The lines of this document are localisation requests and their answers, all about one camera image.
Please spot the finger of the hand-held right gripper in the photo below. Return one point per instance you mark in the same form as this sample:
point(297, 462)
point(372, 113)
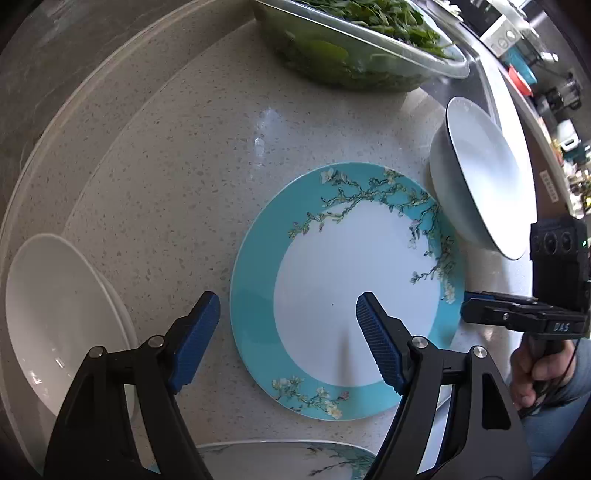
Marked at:
point(480, 295)
point(489, 314)

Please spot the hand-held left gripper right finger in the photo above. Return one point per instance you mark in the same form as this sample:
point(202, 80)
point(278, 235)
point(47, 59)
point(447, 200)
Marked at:
point(378, 346)

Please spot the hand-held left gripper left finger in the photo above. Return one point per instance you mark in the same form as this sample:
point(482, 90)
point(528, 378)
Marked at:
point(198, 341)

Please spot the turquoise floral plate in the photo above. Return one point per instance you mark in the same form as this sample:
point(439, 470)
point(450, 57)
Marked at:
point(277, 461)
point(323, 258)

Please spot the person's right hand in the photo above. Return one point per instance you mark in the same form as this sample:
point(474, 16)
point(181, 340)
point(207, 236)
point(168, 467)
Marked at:
point(531, 369)

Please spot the white bowl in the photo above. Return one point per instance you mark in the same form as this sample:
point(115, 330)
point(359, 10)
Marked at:
point(485, 170)
point(51, 314)

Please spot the black kitchen appliance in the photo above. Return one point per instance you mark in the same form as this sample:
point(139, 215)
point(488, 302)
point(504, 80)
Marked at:
point(561, 92)

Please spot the red bowl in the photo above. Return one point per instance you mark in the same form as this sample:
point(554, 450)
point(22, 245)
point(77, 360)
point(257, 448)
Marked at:
point(519, 83)

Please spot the small teal bowl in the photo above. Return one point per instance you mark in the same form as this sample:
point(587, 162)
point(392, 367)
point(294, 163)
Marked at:
point(524, 69)

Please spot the white kitchen appliance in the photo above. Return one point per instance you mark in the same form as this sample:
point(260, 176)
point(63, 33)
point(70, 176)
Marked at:
point(503, 34)

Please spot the clear glass bowl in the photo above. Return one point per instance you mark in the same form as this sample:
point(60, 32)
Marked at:
point(369, 74)

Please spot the leafy green vegetables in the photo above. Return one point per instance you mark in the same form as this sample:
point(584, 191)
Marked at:
point(383, 18)

